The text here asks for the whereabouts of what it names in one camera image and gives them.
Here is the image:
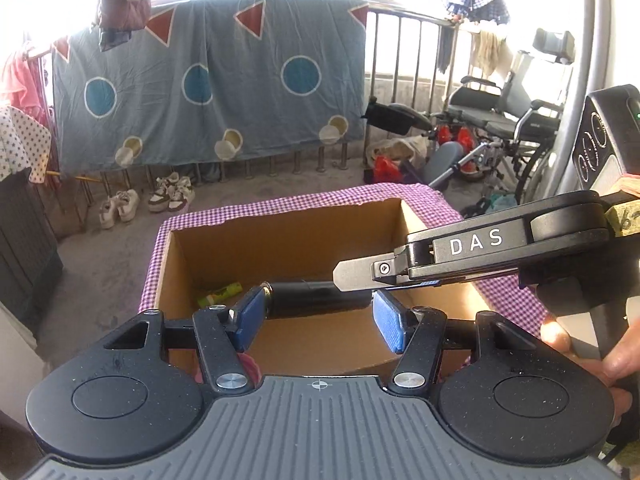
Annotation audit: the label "small green glass bottle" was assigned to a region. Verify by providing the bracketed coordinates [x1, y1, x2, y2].
[196, 282, 244, 309]

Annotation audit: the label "black padded footrest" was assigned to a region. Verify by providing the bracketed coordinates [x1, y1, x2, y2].
[364, 102, 434, 136]

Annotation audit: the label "beige cloth bag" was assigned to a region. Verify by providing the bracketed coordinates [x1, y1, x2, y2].
[367, 136, 429, 167]

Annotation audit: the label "blue printed bedsheet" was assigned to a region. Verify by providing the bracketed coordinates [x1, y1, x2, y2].
[51, 0, 369, 177]

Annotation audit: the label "red checked tablecloth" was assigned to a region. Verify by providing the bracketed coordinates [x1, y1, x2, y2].
[137, 183, 556, 386]

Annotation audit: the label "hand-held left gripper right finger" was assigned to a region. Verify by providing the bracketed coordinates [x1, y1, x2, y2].
[372, 289, 544, 397]

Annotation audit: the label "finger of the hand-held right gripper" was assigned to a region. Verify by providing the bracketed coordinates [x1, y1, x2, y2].
[333, 245, 441, 292]

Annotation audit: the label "black wheelchair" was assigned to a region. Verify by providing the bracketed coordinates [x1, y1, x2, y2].
[430, 27, 576, 206]

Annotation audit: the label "grey padded seat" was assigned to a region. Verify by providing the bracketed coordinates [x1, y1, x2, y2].
[424, 141, 464, 191]

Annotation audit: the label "grey curved pole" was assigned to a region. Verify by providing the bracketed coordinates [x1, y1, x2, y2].
[547, 0, 615, 197]

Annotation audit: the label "beige hanging towel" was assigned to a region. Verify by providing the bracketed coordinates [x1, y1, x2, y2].
[472, 29, 507, 77]

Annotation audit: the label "pink hanging clothes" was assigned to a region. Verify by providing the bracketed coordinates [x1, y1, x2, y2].
[0, 49, 52, 117]

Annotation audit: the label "white brown sneaker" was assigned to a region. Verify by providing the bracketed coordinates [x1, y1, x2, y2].
[167, 172, 196, 211]
[148, 175, 176, 213]

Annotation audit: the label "polka dot cloth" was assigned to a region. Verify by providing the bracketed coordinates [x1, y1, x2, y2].
[0, 105, 54, 183]

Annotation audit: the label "black cylindrical bottle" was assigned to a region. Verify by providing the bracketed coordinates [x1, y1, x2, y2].
[263, 277, 373, 321]

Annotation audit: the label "red plastic bag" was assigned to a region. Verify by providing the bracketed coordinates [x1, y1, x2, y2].
[372, 156, 404, 185]

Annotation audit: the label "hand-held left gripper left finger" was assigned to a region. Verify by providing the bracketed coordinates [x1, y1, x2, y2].
[102, 285, 269, 394]

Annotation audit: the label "person's right hand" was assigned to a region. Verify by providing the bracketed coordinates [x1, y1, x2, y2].
[540, 320, 640, 443]

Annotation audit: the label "brown cardboard box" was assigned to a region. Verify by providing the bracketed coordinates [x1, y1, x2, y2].
[152, 197, 501, 377]

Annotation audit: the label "dark red hanging jacket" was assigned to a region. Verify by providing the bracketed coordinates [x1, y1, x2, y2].
[97, 0, 152, 52]

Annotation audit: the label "blue checked hanging cloth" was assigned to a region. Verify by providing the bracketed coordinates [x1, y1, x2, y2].
[440, 0, 511, 24]

